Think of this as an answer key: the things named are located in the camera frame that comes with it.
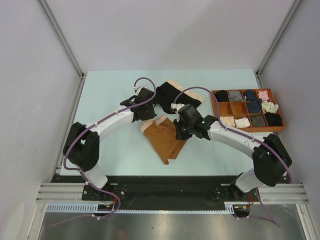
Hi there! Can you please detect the brown boxer underwear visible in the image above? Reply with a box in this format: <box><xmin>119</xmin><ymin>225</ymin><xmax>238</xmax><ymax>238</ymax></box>
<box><xmin>140</xmin><ymin>114</ymin><xmax>187</xmax><ymax>165</ymax></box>

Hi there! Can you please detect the navy blue underwear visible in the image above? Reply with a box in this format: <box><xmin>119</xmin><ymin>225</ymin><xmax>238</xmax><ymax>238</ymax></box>
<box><xmin>246</xmin><ymin>98</ymin><xmax>262</xmax><ymax>114</ymax></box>

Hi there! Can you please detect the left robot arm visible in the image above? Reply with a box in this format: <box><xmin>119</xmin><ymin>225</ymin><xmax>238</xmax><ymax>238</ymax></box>
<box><xmin>62</xmin><ymin>86</ymin><xmax>156</xmax><ymax>200</ymax></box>

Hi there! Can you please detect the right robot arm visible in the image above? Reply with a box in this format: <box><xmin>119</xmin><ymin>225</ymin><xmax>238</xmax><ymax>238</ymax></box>
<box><xmin>171</xmin><ymin>103</ymin><xmax>292</xmax><ymax>201</ymax></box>

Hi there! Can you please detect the black underwear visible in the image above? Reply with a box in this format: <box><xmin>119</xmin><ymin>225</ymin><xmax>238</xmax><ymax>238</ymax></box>
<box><xmin>152</xmin><ymin>79</ymin><xmax>205</xmax><ymax>114</ymax></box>

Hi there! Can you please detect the rolled beige garment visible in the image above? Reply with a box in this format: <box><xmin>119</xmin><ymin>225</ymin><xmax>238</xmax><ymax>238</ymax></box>
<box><xmin>220</xmin><ymin>116</ymin><xmax>236</xmax><ymax>127</ymax></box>

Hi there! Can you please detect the rolled black garment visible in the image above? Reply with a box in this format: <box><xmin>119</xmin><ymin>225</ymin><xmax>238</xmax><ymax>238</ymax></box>
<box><xmin>214</xmin><ymin>90</ymin><xmax>229</xmax><ymax>103</ymax></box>
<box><xmin>264</xmin><ymin>112</ymin><xmax>283</xmax><ymax>127</ymax></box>

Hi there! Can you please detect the rolled grey striped garment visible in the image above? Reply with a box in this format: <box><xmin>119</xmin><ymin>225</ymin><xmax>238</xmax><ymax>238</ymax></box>
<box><xmin>228</xmin><ymin>90</ymin><xmax>244</xmax><ymax>102</ymax></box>

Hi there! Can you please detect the rolled white garment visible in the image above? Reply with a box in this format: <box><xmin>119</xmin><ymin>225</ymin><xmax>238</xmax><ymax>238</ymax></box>
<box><xmin>234</xmin><ymin>117</ymin><xmax>251</xmax><ymax>129</ymax></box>

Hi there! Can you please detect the wooden compartment tray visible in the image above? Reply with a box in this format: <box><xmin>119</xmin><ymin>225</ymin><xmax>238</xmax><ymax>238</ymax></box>
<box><xmin>211</xmin><ymin>88</ymin><xmax>286</xmax><ymax>133</ymax></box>

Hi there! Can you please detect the rolled navy garment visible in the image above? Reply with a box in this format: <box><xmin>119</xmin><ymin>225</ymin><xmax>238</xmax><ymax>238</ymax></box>
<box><xmin>243</xmin><ymin>89</ymin><xmax>257</xmax><ymax>102</ymax></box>

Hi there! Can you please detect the rolled dark grey garment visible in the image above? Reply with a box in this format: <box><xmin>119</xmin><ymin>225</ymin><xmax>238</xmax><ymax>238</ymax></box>
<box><xmin>250</xmin><ymin>115</ymin><xmax>267</xmax><ymax>128</ymax></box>

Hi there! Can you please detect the rolled pink garment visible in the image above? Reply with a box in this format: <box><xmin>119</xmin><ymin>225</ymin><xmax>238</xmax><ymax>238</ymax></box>
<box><xmin>257</xmin><ymin>90</ymin><xmax>270</xmax><ymax>101</ymax></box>

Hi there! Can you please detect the rolled cream garment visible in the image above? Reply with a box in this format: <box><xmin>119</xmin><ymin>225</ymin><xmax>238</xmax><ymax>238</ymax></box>
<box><xmin>261</xmin><ymin>101</ymin><xmax>279</xmax><ymax>114</ymax></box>

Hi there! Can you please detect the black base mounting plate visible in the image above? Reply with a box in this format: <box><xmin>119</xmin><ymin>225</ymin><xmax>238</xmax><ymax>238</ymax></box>
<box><xmin>51</xmin><ymin>174</ymin><xmax>261</xmax><ymax>212</ymax></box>

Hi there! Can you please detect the rolled black garment front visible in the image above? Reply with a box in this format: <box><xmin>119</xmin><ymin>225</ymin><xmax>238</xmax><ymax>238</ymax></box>
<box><xmin>264</xmin><ymin>112</ymin><xmax>283</xmax><ymax>127</ymax></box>

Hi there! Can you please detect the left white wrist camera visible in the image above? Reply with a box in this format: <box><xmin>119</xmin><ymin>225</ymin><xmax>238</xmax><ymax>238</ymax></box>
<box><xmin>133</xmin><ymin>84</ymin><xmax>150</xmax><ymax>95</ymax></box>

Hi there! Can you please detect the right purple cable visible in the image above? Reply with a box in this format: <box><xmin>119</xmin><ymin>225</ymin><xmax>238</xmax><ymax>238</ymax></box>
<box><xmin>171</xmin><ymin>86</ymin><xmax>295</xmax><ymax>228</ymax></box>

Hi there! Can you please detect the white slotted cable duct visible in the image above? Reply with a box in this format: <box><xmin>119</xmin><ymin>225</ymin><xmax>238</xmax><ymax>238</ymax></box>
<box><xmin>45</xmin><ymin>202</ymin><xmax>249</xmax><ymax>215</ymax></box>

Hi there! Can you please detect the left aluminium frame post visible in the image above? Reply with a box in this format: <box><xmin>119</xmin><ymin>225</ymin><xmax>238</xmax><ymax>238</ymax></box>
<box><xmin>37</xmin><ymin>0</ymin><xmax>87</xmax><ymax>78</ymax></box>

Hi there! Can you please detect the aluminium frame post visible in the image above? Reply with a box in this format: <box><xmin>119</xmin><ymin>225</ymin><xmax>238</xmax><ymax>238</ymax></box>
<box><xmin>37</xmin><ymin>0</ymin><xmax>87</xmax><ymax>78</ymax></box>
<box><xmin>255</xmin><ymin>0</ymin><xmax>304</xmax><ymax>78</ymax></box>

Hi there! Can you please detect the right aluminium frame post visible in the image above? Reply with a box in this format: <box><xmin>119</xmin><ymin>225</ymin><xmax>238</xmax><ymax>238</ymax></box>
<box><xmin>255</xmin><ymin>0</ymin><xmax>304</xmax><ymax>78</ymax></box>

